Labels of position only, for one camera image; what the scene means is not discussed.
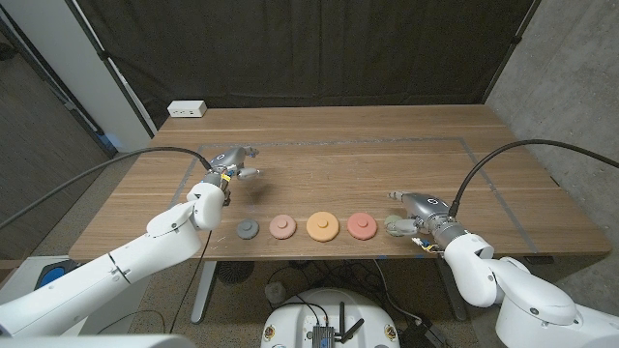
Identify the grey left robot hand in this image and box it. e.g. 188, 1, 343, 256
205, 146, 262, 188

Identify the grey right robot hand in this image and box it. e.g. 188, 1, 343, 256
386, 189, 469, 252

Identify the green toy disc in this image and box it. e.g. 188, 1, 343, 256
383, 215, 407, 238

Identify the red toy disc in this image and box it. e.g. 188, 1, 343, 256
346, 212, 378, 242

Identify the pink toy disc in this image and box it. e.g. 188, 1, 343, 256
268, 214, 298, 241

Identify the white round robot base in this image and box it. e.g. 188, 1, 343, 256
259, 287, 401, 348

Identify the grey toy disc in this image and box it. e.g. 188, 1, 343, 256
235, 218, 260, 241

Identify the large orange toy disc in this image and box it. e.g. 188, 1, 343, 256
306, 211, 340, 244

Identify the white power strip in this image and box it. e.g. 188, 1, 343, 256
166, 100, 208, 119

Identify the black round floor fan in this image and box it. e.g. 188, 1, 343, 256
216, 260, 256, 285

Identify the black box on floor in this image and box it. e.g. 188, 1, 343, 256
399, 318, 449, 348

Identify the grey round floor object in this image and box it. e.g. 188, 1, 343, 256
264, 281, 287, 305

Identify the black backdrop stand pole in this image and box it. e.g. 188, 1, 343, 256
482, 0, 542, 103
64, 0, 159, 139

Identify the white floor platform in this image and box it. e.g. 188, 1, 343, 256
9, 255, 152, 334

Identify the grey radio module with antennas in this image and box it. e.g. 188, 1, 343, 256
309, 302, 367, 348

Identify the blue foot pedal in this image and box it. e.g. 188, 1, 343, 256
34, 259, 81, 290

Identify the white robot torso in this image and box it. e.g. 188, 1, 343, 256
0, 332, 619, 348

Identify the left arm thick black cable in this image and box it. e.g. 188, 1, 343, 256
0, 145, 214, 231

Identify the arm thick black cable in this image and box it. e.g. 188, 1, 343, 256
0, 145, 214, 231
448, 138, 619, 218

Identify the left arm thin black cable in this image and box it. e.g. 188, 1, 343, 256
167, 229, 214, 334

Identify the right arm thick black cable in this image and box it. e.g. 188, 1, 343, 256
448, 138, 619, 218

